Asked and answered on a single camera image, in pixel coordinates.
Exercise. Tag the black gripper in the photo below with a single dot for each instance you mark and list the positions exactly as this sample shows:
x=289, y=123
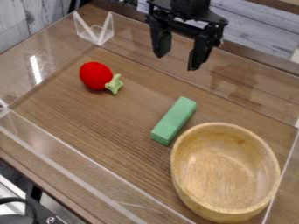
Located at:
x=191, y=18

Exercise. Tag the green rectangular block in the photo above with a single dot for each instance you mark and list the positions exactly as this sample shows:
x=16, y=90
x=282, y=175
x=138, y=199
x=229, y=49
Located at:
x=172, y=121

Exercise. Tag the brown wooden bowl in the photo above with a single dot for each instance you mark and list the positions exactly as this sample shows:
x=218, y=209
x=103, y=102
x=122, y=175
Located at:
x=225, y=172

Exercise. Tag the red plush strawberry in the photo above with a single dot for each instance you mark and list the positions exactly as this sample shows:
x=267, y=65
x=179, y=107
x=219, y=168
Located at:
x=98, y=77

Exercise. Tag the black table leg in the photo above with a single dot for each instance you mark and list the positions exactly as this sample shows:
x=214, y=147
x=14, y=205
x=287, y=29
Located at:
x=34, y=193

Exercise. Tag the clear acrylic corner bracket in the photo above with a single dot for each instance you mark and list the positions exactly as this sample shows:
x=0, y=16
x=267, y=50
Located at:
x=95, y=34

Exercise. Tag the clear acrylic tray wall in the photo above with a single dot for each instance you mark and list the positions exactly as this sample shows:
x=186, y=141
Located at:
x=80, y=142

